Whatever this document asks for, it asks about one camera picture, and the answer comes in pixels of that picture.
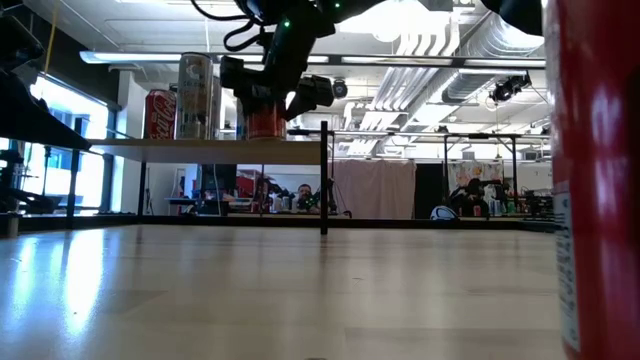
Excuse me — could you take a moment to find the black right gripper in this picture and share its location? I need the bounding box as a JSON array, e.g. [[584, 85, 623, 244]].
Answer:
[[219, 22, 334, 121]]

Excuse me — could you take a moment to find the orange Fanta can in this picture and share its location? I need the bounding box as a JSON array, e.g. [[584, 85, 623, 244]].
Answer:
[[246, 98, 288, 141]]

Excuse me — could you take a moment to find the red Coca-Cola can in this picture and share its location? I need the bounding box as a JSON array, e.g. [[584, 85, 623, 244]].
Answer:
[[143, 88, 179, 141]]

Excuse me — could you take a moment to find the red can with white label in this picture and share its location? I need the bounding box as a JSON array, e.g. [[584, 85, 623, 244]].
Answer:
[[543, 0, 640, 360]]

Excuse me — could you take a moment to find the wooden shelf with black legs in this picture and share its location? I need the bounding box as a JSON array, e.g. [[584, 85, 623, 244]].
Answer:
[[67, 120, 330, 236]]

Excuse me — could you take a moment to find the bright window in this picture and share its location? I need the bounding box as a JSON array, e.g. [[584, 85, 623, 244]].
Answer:
[[19, 73, 117, 214]]

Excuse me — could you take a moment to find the black monitor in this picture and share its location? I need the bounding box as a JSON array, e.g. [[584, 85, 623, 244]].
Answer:
[[199, 163, 238, 201]]

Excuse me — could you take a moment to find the person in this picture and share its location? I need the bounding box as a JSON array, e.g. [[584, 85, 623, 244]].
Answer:
[[294, 182, 321, 214]]

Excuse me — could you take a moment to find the long fluorescent ceiling light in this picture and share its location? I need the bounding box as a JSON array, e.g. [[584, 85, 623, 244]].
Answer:
[[78, 49, 331, 65]]

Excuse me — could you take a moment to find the white curtain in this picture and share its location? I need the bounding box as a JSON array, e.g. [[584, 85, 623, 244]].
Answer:
[[331, 158, 417, 220]]

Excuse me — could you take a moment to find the white blue ball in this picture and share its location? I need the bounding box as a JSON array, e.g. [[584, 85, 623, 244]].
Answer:
[[429, 204, 460, 222]]

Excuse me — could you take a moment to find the colourful poster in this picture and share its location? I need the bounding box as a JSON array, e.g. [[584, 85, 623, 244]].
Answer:
[[447, 160, 505, 194]]

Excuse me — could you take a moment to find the black overhead crossbar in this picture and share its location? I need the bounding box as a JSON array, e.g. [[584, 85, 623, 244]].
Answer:
[[219, 53, 547, 70]]

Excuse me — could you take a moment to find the black ceiling spotlight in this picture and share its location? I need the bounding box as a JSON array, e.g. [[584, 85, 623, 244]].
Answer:
[[488, 73, 533, 104]]

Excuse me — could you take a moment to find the black aluminium table frame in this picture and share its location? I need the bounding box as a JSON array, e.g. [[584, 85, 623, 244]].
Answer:
[[0, 212, 559, 239]]

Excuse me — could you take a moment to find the silver ventilation duct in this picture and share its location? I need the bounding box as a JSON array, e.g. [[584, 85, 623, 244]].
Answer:
[[442, 19, 546, 104]]

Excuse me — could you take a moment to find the black background rig frame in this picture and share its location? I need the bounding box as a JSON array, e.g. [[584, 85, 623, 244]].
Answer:
[[329, 130, 554, 214]]

